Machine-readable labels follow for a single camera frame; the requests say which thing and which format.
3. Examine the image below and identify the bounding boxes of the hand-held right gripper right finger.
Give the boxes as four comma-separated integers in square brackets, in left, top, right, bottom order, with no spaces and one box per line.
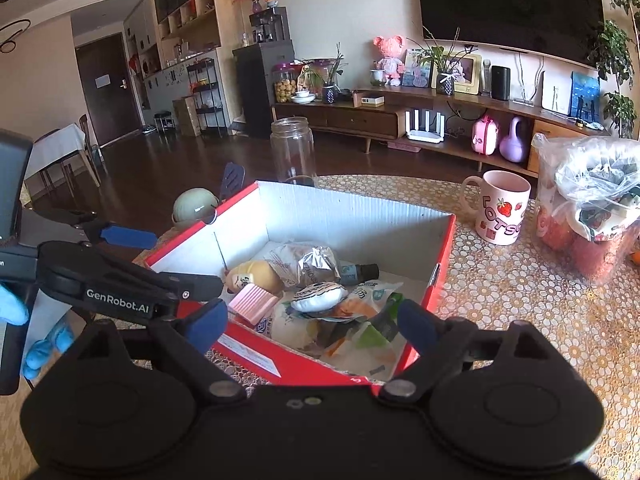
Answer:
[379,299,556,406]

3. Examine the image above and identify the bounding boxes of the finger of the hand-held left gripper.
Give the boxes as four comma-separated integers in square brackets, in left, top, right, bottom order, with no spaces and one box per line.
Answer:
[47,210,158,251]
[150,271,226,305]

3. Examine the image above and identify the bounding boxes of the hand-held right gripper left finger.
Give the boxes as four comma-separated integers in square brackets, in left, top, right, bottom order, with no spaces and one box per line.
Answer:
[70,299,247,407]

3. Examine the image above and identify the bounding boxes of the pink ribbed block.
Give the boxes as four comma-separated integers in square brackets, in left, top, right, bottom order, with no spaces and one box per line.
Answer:
[230,283,278,326]

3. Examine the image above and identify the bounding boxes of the yellow hot dog toy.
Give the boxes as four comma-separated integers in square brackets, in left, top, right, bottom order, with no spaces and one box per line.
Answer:
[225,260,283,295]

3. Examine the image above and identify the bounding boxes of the white orange printed plastic bag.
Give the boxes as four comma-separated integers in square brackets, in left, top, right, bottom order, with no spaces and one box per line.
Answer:
[320,300,401,361]

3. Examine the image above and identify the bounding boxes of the dark bottle with blue label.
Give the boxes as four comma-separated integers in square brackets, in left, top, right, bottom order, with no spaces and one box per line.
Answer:
[337,262,381,286]

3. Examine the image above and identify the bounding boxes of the white black patterned pouch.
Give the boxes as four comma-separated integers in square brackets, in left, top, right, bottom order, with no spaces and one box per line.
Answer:
[291,282,348,313]

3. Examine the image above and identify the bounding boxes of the red silver snack packet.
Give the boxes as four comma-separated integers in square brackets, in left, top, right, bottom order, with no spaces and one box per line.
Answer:
[265,242,341,288]

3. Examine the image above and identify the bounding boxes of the red cardboard box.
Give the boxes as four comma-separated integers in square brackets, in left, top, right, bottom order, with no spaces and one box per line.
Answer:
[142,181,457,387]

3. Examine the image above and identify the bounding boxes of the lace covered desktop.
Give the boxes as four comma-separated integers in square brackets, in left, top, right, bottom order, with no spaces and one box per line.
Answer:
[0,174,640,480]

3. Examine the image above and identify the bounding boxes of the person's left hand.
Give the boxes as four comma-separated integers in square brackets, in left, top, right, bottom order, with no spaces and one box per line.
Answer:
[0,282,76,381]

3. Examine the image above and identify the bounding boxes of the grey green round gadget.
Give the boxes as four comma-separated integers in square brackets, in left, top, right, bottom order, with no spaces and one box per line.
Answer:
[172,188,220,224]

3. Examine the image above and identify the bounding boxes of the wooden chair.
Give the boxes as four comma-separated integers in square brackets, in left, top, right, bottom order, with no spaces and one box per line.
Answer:
[77,114,103,186]

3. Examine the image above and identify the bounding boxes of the dark grey slotted paddle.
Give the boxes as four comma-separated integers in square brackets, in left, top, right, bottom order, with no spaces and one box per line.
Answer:
[218,162,246,201]

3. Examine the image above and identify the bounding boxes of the dining table with white cloth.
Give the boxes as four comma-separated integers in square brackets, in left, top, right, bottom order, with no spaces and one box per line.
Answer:
[22,122,88,181]

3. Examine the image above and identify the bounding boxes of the brown cardboard carton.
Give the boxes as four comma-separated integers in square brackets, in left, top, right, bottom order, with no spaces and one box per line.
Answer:
[172,95,201,138]

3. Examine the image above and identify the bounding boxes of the pink strawberry print mug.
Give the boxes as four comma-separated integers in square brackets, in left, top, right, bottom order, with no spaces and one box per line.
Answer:
[460,170,532,246]

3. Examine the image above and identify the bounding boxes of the brown door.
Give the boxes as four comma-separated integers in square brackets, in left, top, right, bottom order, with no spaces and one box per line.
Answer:
[75,32,143,148]

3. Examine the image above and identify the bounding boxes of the black shelving rack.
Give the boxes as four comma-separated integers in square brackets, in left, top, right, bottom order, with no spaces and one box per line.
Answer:
[186,58,226,138]

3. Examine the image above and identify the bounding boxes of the clear glass jar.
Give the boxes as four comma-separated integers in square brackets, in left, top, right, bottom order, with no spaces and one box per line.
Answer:
[270,116,316,186]

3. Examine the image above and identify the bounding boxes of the white antenna router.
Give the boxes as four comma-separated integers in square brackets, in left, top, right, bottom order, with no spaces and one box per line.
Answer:
[405,110,447,143]

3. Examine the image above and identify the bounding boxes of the black cabinet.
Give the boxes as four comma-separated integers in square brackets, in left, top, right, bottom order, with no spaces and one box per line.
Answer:
[232,42,296,138]

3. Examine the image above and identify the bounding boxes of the pink toy suitcase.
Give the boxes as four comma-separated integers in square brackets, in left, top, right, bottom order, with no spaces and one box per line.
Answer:
[471,115,501,155]

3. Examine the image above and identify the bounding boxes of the purple swan shaped toy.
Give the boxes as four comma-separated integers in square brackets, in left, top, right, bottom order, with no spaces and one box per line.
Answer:
[499,116,528,163]

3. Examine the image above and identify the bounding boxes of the wooden tv cabinet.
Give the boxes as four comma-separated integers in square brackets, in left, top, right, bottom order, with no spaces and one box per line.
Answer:
[272,85,611,171]

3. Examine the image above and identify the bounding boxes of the clear plastic bag with red balls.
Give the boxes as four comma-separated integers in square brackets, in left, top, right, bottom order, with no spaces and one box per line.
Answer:
[531,132,640,286]

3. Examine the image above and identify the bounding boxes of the pink lidded nut jar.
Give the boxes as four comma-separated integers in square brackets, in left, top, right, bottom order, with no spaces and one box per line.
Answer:
[272,62,299,104]

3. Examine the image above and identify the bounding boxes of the leafy plant in dark vase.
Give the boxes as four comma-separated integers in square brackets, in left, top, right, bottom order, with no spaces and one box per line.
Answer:
[300,42,348,105]

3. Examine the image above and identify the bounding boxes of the grass plant in striped pot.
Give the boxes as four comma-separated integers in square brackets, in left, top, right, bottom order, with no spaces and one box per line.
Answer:
[405,27,481,96]

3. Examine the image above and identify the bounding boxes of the black coffee machine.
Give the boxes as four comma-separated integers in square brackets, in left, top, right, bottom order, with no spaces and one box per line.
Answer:
[249,6,292,46]

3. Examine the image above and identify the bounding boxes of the pastel picture card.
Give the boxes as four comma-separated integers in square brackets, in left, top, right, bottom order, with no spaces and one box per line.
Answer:
[402,49,433,88]

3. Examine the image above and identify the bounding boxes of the black speaker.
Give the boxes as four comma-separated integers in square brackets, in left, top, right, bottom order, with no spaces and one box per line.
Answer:
[490,66,512,101]

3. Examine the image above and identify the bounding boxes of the pink doll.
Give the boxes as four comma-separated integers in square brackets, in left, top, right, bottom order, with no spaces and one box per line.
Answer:
[372,36,406,87]

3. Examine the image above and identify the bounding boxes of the white flat panel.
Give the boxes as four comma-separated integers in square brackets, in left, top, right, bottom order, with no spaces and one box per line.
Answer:
[541,71,573,116]

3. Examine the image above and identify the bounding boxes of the blue picture box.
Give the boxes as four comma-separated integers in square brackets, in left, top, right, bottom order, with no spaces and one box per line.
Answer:
[570,71,601,123]

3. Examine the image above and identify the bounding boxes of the tall potted tree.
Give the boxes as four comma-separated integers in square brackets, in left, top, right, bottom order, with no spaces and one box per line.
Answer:
[587,0,640,141]

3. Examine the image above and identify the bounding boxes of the ring ceiling lamp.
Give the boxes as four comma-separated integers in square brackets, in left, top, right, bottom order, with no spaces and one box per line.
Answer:
[0,0,32,55]

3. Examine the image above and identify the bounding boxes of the wooden wall cabinets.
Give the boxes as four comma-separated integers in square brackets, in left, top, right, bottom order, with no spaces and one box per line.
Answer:
[122,0,223,111]

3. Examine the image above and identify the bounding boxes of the yellow photo frame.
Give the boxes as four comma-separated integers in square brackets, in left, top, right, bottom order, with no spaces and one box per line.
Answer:
[445,53,482,96]

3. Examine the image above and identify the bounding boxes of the black wall television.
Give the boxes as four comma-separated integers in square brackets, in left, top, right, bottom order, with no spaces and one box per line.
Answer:
[414,0,606,68]

